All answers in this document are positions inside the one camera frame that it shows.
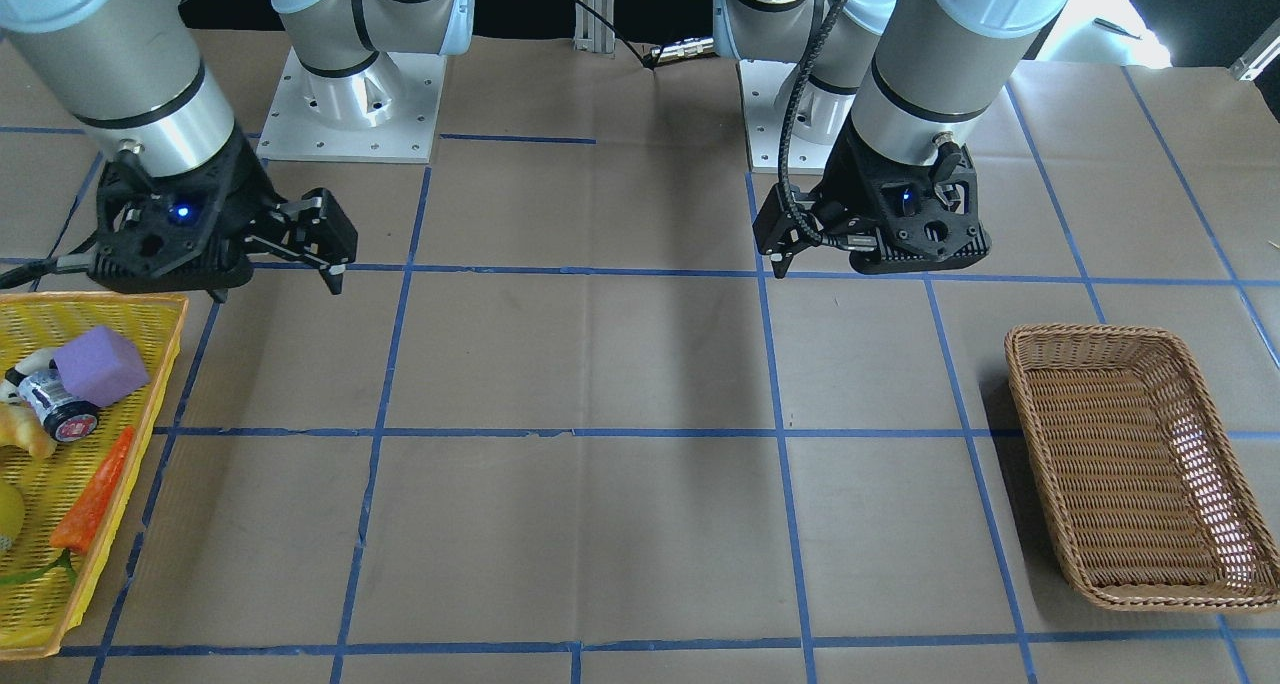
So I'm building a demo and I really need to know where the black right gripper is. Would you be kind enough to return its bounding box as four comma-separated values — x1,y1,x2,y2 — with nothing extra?
87,126,358,295

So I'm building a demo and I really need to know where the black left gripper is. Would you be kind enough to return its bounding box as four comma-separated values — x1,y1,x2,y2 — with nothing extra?
753,124,991,279

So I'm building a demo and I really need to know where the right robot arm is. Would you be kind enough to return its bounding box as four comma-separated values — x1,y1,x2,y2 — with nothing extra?
3,0,475,301

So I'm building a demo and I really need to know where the purple foam cube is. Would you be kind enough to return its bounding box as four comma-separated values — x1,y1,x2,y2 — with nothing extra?
52,325,150,409

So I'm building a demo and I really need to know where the black white plush toy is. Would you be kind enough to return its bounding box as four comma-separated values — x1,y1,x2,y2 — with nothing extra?
1,347,58,405

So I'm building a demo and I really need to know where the small drink can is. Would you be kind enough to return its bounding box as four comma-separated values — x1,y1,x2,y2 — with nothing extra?
17,369,99,443

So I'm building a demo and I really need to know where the yellow toy croissant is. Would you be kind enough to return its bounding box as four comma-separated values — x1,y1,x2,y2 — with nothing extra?
1,403,58,461

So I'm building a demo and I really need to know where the orange toy carrot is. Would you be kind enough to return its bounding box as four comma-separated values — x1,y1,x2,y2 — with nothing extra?
49,425,136,555

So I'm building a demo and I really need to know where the green toy stem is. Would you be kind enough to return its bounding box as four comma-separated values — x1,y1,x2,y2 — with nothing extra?
1,548,78,587

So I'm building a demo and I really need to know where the brown wicker basket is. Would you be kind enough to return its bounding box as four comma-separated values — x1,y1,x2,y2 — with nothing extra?
1004,323,1277,612

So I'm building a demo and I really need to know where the yellow plastic tray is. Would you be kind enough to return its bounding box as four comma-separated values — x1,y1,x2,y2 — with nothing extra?
1,291,189,661

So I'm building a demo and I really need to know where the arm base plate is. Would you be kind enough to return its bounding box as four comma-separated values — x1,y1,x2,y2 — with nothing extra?
257,53,449,164
737,60,855,175

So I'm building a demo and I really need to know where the metal cable connector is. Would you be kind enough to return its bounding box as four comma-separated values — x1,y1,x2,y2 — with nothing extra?
643,37,716,70

